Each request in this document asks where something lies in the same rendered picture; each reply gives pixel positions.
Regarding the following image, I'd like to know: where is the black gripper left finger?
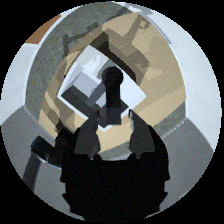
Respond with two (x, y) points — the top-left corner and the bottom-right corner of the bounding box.
(60, 110), (101, 183)

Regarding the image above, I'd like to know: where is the white sink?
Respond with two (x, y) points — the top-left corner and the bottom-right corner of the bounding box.
(57, 45), (146, 132)

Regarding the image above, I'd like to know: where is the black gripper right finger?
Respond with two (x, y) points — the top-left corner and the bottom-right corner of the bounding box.
(129, 109), (170, 181)

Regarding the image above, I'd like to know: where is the black mixer tap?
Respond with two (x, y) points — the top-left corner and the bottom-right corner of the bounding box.
(85, 66), (124, 125)

